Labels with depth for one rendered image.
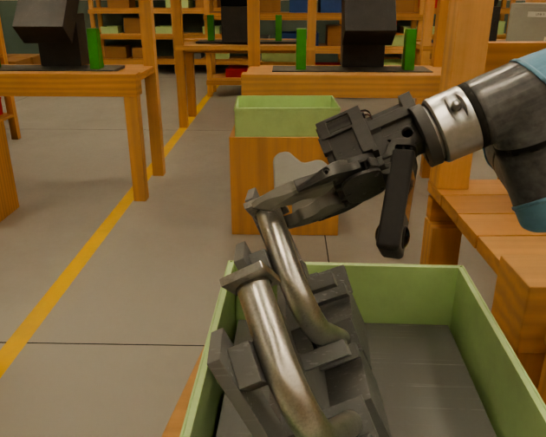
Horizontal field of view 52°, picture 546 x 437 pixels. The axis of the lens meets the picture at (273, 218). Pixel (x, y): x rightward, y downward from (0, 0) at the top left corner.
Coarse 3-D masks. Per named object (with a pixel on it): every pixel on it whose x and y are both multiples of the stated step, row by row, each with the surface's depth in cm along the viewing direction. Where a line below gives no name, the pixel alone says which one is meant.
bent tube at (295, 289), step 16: (288, 208) 67; (272, 224) 62; (272, 240) 62; (288, 240) 62; (272, 256) 61; (288, 256) 61; (288, 272) 60; (288, 288) 60; (304, 288) 60; (288, 304) 62; (304, 304) 60; (304, 320) 61; (320, 320) 62; (320, 336) 63; (336, 336) 68
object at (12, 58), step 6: (12, 54) 927; (18, 54) 929; (24, 54) 927; (30, 54) 927; (36, 54) 927; (12, 60) 844; (18, 60) 844; (24, 60) 860; (30, 60) 885; (36, 60) 903
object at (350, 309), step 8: (248, 192) 79; (256, 192) 79; (248, 200) 76; (256, 224) 77; (296, 248) 94; (352, 296) 97; (328, 304) 94; (336, 304) 93; (344, 304) 92; (352, 304) 93; (328, 312) 92; (336, 312) 91; (344, 312) 90; (352, 312) 90; (360, 312) 100; (328, 320) 90; (336, 320) 89; (352, 320) 87; (360, 320) 96; (360, 328) 92; (360, 336) 88; (368, 352) 92; (368, 360) 88
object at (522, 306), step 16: (512, 256) 115; (528, 256) 115; (544, 256) 115; (512, 272) 110; (528, 272) 108; (544, 272) 108; (496, 288) 118; (512, 288) 110; (528, 288) 103; (544, 288) 103; (496, 304) 118; (512, 304) 110; (528, 304) 104; (544, 304) 104; (496, 320) 118; (512, 320) 110; (528, 320) 106; (544, 320) 106; (512, 336) 110; (528, 336) 107; (544, 336) 107; (528, 352) 108; (544, 352) 108
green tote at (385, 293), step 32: (352, 288) 99; (384, 288) 99; (416, 288) 99; (448, 288) 98; (224, 320) 88; (384, 320) 102; (416, 320) 101; (448, 320) 101; (480, 320) 85; (480, 352) 84; (512, 352) 74; (480, 384) 84; (512, 384) 72; (192, 416) 63; (512, 416) 72; (544, 416) 63
